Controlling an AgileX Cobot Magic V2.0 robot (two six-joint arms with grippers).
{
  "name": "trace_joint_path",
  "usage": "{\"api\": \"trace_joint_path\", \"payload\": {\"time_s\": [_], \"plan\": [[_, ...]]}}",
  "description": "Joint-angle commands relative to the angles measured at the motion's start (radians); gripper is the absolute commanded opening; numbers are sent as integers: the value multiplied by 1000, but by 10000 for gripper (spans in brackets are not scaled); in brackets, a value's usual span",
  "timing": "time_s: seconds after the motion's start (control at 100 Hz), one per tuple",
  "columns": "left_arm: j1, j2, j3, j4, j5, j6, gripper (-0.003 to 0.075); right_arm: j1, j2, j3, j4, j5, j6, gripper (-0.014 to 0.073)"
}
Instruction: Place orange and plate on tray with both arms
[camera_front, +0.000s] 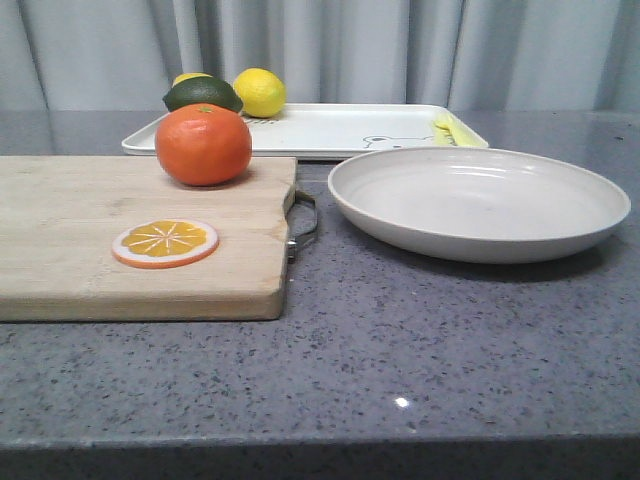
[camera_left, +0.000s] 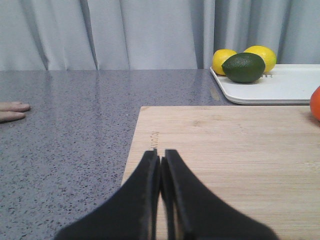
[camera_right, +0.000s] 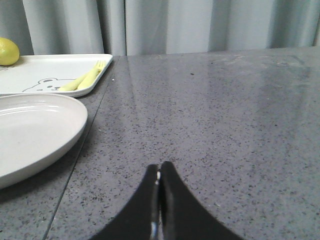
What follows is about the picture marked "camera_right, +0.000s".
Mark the white bear-print tray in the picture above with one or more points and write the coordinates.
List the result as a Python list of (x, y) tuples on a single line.
[(47, 73)]

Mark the yellow plastic knife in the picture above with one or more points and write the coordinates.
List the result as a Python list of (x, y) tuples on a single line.
[(89, 79)]

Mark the grey curtain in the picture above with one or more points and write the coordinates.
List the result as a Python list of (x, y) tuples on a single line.
[(144, 27)]

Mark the yellow plastic fork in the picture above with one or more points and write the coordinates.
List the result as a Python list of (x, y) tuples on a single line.
[(73, 85)]

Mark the yellow lemon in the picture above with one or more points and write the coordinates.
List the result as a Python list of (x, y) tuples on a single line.
[(9, 52)]

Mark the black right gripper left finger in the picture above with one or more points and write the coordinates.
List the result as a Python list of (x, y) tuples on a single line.
[(139, 218)]

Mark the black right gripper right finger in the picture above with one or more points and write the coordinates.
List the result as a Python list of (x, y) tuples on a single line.
[(183, 217)]

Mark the beige round plate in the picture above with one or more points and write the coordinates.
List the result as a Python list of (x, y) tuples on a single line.
[(35, 131)]

